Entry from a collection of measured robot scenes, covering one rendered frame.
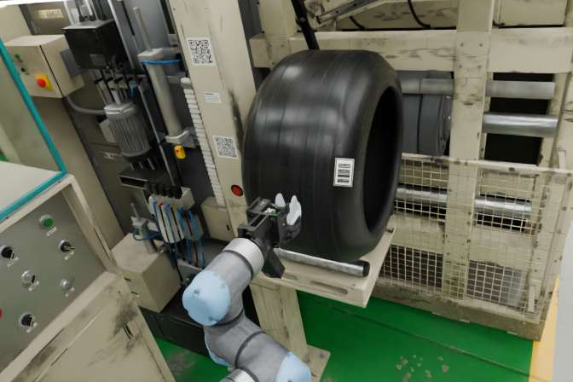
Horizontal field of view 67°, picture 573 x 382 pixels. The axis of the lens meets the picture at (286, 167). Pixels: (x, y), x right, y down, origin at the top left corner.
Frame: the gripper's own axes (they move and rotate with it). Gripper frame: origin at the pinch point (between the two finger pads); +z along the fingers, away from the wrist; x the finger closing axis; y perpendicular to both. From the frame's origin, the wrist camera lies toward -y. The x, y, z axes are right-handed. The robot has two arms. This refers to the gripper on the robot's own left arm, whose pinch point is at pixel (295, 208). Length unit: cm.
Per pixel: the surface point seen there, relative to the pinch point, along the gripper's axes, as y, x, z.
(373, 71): 24.6, -10.5, 26.7
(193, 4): 43, 32, 17
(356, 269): -29.3, -7.6, 18.4
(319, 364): -116, 23, 49
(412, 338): -114, -13, 77
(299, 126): 16.7, 1.0, 7.8
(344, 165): 9.5, -10.1, 5.4
